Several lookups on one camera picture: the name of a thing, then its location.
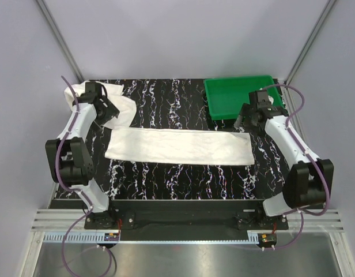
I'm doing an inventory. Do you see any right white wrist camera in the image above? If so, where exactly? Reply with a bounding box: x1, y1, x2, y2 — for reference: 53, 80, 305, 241
268, 95, 274, 105

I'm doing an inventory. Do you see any green plastic tray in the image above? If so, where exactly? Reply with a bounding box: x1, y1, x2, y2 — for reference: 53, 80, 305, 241
204, 75, 275, 121

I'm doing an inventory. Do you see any black marble pattern mat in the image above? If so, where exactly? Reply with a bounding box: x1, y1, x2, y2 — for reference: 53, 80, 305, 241
86, 79, 290, 200

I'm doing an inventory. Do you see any right aluminium frame post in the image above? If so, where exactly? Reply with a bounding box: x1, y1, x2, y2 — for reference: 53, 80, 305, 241
285, 0, 338, 84

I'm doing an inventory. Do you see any white towel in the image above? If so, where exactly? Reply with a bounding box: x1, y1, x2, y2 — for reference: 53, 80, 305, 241
104, 127, 255, 166
64, 81, 137, 130

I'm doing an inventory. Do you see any left aluminium frame post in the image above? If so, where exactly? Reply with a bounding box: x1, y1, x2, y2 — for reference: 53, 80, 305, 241
34, 0, 85, 83

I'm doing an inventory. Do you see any white slotted cable duct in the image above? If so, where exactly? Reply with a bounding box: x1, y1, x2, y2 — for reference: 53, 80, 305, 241
43, 232, 119, 244

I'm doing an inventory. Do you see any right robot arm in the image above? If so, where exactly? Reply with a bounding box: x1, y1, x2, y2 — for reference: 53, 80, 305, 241
234, 89, 334, 217

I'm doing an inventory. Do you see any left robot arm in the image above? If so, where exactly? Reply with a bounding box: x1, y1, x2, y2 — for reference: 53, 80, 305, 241
45, 81, 120, 213

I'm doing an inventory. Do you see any aluminium frame post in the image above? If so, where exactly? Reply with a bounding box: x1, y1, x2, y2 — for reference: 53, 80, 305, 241
285, 0, 338, 84
34, 0, 85, 83

